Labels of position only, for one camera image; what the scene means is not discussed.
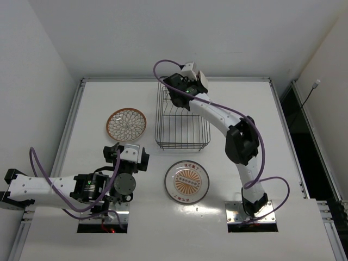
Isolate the white plate orange sunburst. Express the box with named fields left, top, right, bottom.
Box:
left=164, top=160, right=210, bottom=205

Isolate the floral plate orange rim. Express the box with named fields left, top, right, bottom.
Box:
left=197, top=70, right=208, bottom=93
left=105, top=108, right=147, bottom=142

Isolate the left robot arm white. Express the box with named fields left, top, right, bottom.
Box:
left=1, top=144, right=150, bottom=213

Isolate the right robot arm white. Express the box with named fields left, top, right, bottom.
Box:
left=160, top=73, right=268, bottom=217

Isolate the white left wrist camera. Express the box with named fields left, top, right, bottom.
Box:
left=120, top=144, right=140, bottom=163

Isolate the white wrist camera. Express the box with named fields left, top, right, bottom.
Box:
left=180, top=61, right=197, bottom=81
left=120, top=144, right=140, bottom=163

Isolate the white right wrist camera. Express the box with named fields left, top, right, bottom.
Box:
left=180, top=61, right=197, bottom=81

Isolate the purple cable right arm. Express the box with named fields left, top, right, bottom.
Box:
left=153, top=59, right=290, bottom=225

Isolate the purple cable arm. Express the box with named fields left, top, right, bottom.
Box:
left=153, top=59, right=290, bottom=225
left=29, top=146, right=128, bottom=231

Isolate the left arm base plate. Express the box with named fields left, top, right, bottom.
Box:
left=79, top=202, right=131, bottom=225

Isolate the grey wire dish rack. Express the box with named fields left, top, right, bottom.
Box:
left=154, top=83, right=211, bottom=152

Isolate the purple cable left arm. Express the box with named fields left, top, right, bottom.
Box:
left=29, top=146, right=128, bottom=231

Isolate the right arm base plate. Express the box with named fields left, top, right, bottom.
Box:
left=225, top=201, right=276, bottom=225

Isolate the black hanging usb cable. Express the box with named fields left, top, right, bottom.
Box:
left=288, top=79, right=321, bottom=131

